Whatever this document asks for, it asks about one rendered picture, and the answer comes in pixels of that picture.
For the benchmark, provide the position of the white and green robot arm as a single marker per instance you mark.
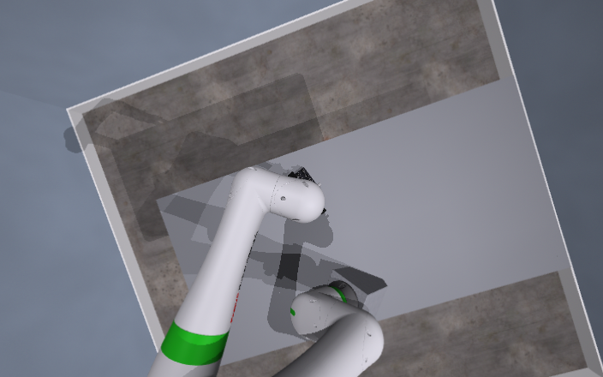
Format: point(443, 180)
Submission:
point(195, 342)

